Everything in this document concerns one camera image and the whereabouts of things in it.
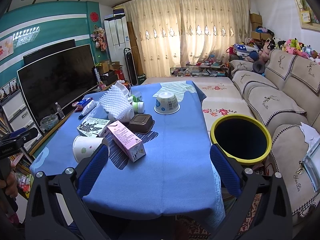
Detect artificial flower wall decoration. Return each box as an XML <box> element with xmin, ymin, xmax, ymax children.
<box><xmin>91</xmin><ymin>25</ymin><xmax>107</xmax><ymax>51</ymax></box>

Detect white instant noodle bowl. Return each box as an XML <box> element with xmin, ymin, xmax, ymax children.
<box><xmin>154</xmin><ymin>92</ymin><xmax>180</xmax><ymax>115</ymax></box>

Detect white foam fruit net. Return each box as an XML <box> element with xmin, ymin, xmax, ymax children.
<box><xmin>99</xmin><ymin>85</ymin><xmax>135</xmax><ymax>123</ymax></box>

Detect person's left hand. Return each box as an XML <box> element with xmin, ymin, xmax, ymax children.
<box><xmin>0</xmin><ymin>163</ymin><xmax>18</xmax><ymax>198</ymax></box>

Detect beige sofa with covers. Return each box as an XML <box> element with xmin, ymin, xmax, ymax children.
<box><xmin>230</xmin><ymin>49</ymin><xmax>319</xmax><ymax>225</ymax></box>

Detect yellow rimmed black trash bin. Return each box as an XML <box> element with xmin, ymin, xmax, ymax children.
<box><xmin>210</xmin><ymin>114</ymin><xmax>272</xmax><ymax>165</ymax></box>

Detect white paper cup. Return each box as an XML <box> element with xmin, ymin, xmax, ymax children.
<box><xmin>72</xmin><ymin>135</ymin><xmax>108</xmax><ymax>163</ymax></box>

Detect cream embroidered curtains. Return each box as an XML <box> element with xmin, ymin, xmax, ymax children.
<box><xmin>123</xmin><ymin>0</ymin><xmax>251</xmax><ymax>77</ymax></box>

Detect cardboard boxes stack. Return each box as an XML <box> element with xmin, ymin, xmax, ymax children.
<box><xmin>250</xmin><ymin>13</ymin><xmax>272</xmax><ymax>41</ymax></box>

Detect blue white snack wrapper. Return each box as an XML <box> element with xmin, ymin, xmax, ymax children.
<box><xmin>73</xmin><ymin>98</ymin><xmax>97</xmax><ymax>119</ymax></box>

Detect low glass table with clutter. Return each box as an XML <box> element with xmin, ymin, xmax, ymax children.
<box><xmin>170</xmin><ymin>61</ymin><xmax>229</xmax><ymax>77</ymax></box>

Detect white green lidded bottle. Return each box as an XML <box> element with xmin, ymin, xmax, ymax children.
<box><xmin>132</xmin><ymin>101</ymin><xmax>144</xmax><ymax>114</ymax></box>

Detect white papers on sofa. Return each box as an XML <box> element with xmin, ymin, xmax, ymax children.
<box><xmin>299</xmin><ymin>122</ymin><xmax>320</xmax><ymax>150</ymax></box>

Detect blue clear document folder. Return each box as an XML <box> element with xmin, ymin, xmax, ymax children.
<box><xmin>302</xmin><ymin>140</ymin><xmax>319</xmax><ymax>192</ymax></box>

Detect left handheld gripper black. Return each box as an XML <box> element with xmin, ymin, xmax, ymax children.
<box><xmin>1</xmin><ymin>128</ymin><xmax>39</xmax><ymax>217</ymax></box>

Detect pile of plush toys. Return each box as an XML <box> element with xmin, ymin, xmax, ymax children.
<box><xmin>226</xmin><ymin>26</ymin><xmax>320</xmax><ymax>74</ymax></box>

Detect black flat screen television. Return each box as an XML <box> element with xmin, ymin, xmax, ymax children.
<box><xmin>17</xmin><ymin>44</ymin><xmax>97</xmax><ymax>125</ymax></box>

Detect black tower fan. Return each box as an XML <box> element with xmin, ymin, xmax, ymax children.
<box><xmin>124</xmin><ymin>48</ymin><xmax>138</xmax><ymax>86</ymax></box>

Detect clear plastic water bottle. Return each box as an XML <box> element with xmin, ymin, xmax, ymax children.
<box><xmin>55</xmin><ymin>102</ymin><xmax>65</xmax><ymax>119</ymax></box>

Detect green patterned white box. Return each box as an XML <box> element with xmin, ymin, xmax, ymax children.
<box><xmin>77</xmin><ymin>118</ymin><xmax>111</xmax><ymax>138</ymax></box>

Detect pink milk carton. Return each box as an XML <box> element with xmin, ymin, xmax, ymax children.
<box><xmin>107</xmin><ymin>120</ymin><xmax>146</xmax><ymax>163</ymax></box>

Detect blue tablecloth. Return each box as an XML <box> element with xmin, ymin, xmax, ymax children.
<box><xmin>29</xmin><ymin>80</ymin><xmax>226</xmax><ymax>230</ymax></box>

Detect glass ashtray bowl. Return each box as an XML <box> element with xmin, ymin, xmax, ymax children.
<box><xmin>40</xmin><ymin>114</ymin><xmax>59</xmax><ymax>131</ymax></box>

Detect framed wall picture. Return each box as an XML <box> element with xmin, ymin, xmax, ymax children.
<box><xmin>295</xmin><ymin>0</ymin><xmax>320</xmax><ymax>32</ymax></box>

